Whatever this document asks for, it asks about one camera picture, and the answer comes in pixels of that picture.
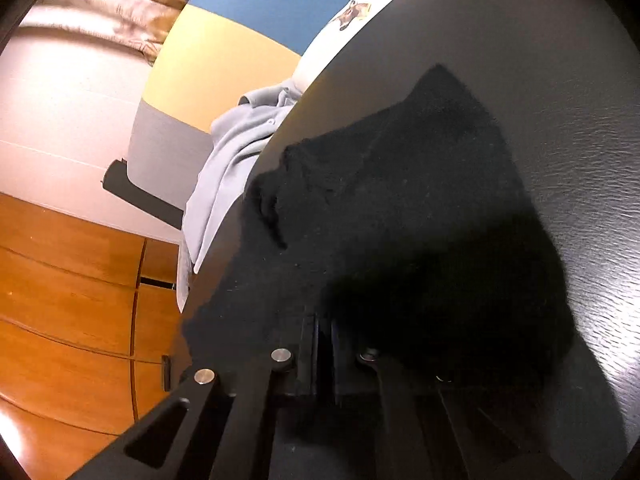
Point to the grey yellow blue sofa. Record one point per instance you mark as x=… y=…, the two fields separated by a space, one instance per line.
x=225 y=60

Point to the white printed pillow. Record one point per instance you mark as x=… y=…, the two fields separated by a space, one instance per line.
x=340 y=45

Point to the beige patterned curtain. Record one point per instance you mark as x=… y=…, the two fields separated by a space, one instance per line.
x=100 y=5

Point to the light grey shirt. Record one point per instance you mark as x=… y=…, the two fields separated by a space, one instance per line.
x=225 y=170

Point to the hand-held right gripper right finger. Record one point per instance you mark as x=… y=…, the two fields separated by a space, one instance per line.
x=342 y=360

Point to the black sweater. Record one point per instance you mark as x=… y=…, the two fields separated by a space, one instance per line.
x=400 y=210

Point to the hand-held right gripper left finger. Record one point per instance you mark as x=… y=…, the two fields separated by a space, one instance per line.
x=309 y=355

